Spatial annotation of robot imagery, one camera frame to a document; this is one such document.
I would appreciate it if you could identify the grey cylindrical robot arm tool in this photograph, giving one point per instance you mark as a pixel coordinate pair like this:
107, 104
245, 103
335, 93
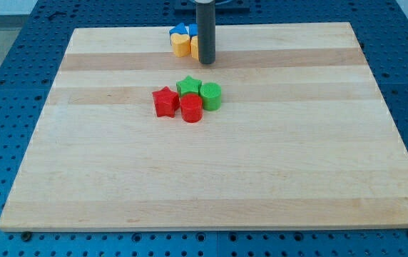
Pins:
205, 18

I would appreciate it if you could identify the blue pentagon block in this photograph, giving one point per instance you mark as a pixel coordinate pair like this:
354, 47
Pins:
180, 28

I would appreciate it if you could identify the light wooden board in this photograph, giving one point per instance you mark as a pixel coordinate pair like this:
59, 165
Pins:
303, 139

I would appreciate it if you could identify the blue block behind tool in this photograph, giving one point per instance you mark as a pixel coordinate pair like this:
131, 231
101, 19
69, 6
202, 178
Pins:
193, 30

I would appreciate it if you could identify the green cylinder block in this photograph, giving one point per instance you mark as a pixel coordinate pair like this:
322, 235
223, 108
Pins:
211, 96

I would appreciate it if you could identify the red cylinder block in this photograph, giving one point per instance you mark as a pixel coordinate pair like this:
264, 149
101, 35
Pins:
191, 106

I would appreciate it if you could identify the green star block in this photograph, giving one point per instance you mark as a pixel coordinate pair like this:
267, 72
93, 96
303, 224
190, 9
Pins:
188, 85

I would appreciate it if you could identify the red star block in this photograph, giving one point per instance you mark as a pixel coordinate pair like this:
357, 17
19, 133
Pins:
166, 102

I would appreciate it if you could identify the yellow heart block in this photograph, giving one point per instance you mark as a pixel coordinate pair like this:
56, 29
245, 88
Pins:
180, 44

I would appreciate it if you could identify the yellow block behind tool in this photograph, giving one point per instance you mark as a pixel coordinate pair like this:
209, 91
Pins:
194, 47

